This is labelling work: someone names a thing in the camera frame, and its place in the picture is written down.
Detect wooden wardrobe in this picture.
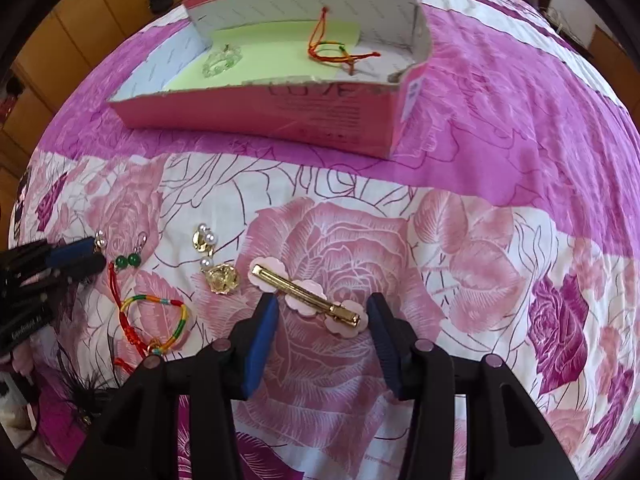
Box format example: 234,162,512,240
0,0,168,241

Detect gold hair clip pink flowers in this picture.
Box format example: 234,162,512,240
248,256,371,338

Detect pink cardboard box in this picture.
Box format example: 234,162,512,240
107,0,435,160

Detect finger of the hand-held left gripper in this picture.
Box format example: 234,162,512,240
0,251,107,306
0,237,97,273

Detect gold flower pearl earring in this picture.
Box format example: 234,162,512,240
200,256,242,294

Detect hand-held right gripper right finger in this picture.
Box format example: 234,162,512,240
366,292,581,480

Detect multicolour braided cord bracelet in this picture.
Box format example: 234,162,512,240
107,262,192,376

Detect pink floral bedspread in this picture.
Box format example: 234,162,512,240
10,0,640,480

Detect red braided cord bracelet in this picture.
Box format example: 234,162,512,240
306,6,382,75

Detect black feather hair accessory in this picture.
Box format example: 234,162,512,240
55,342,131,426

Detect clear bead bracelet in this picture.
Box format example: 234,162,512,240
202,45,244,78

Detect light green paper sheet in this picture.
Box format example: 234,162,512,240
167,20,361,92

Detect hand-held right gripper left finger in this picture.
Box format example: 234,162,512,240
65,292,281,480

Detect wooden dresser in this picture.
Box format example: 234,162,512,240
590,25,637,93

